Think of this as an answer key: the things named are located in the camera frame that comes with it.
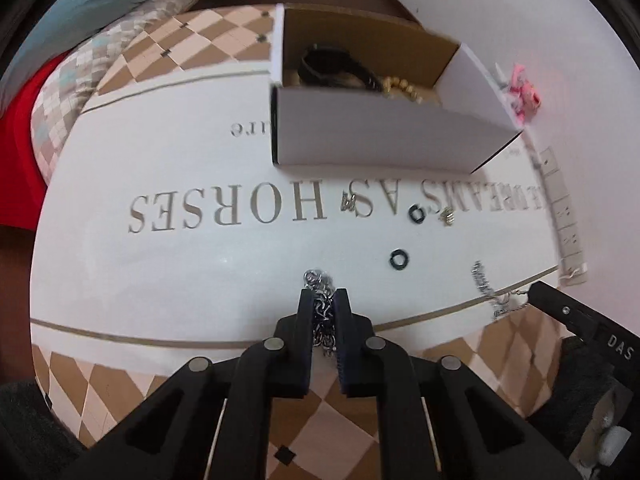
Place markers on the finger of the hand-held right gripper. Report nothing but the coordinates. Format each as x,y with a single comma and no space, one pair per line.
560,307

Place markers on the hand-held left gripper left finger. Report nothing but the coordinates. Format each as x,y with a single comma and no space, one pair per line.
306,325

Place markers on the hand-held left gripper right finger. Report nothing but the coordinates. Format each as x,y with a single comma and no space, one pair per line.
344,330

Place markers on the white cardboard box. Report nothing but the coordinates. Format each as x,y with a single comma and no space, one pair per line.
380,130

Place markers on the white printed diamond-border mat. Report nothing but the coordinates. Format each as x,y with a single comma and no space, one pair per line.
200,260

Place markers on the small gold earring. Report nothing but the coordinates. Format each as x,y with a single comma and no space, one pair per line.
448,217

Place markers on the pink hair clip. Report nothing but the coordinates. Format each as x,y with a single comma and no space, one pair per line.
522,91

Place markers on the dark grey cloth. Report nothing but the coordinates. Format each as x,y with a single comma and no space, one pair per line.
30,435

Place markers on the red cloth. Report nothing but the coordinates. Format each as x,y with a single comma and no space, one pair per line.
22,160

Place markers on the checked beige blanket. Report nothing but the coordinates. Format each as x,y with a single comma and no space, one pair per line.
65,95

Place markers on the teal pillow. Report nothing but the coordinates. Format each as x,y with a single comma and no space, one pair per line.
100,5

